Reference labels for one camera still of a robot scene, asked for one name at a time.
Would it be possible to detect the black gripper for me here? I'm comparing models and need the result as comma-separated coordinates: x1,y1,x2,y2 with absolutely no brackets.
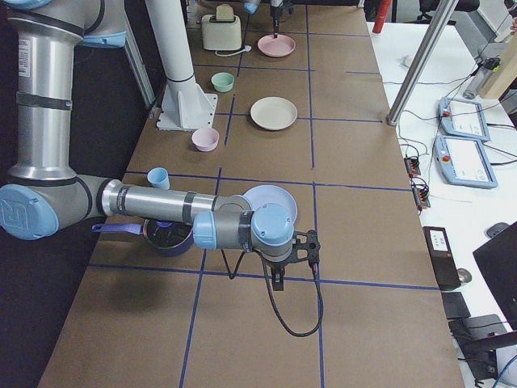
270,0,293,39
263,258,295,291

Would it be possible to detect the pink plate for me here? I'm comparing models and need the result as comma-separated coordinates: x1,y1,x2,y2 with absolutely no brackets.
257,34,296,57

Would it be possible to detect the blue plate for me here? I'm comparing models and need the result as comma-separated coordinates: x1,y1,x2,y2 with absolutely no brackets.
242,184,298,222

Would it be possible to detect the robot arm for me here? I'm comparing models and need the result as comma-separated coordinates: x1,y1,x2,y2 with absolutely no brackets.
242,0,294,39
1,1,297,290

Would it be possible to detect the cream toaster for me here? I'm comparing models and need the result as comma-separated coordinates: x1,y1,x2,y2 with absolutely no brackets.
201,15,242,51

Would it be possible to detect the bread slice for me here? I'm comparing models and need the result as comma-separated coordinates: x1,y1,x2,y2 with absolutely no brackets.
216,4,234,23

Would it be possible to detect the green bowl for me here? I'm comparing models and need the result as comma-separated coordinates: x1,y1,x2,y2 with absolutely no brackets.
211,72,234,93

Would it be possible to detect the cream plate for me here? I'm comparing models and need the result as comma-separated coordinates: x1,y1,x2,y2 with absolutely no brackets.
250,97,298,131

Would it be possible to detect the red cylinder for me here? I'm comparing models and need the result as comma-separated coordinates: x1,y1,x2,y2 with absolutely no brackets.
372,0,393,35

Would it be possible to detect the dark blue pot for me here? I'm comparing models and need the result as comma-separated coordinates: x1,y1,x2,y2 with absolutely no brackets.
91,219,194,257

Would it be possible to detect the white mounting column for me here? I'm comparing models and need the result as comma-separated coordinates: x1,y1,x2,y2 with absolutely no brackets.
146,0,217,131

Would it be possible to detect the pink bowl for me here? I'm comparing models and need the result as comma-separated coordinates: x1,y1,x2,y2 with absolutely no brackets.
191,128,220,152

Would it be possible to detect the light blue cup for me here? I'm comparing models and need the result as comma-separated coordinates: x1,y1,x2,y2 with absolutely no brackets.
147,167,170,190

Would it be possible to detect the black rectangular box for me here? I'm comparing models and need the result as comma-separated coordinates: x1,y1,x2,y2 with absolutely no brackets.
422,226,460,291

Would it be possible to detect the orange connector block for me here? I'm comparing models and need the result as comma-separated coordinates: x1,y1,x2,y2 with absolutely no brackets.
404,156,421,177
411,183,431,211

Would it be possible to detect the far teach pendant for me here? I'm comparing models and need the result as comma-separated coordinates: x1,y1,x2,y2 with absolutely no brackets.
438,97,490,142

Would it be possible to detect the teach pendant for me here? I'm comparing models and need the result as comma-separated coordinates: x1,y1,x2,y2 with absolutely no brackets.
434,135,498,189
438,97,490,142

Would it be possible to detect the grey water bottle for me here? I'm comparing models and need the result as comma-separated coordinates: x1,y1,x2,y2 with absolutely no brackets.
463,57,501,99

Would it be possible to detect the near teach pendant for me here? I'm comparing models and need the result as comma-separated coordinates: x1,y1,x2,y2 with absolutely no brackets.
434,135,498,189

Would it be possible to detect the black monitor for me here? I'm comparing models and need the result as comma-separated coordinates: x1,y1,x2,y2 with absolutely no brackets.
473,228,516,330

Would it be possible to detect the black computer mouse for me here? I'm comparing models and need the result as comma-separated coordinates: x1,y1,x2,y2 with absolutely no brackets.
485,222,510,238

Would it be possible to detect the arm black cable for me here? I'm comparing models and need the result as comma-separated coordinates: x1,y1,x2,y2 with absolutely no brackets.
220,246,325,338

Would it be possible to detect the white toaster plug cable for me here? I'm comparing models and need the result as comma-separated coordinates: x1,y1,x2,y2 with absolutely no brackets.
213,44,254,57

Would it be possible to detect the aluminium frame post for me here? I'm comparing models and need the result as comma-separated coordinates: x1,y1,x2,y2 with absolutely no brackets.
386,0,458,126

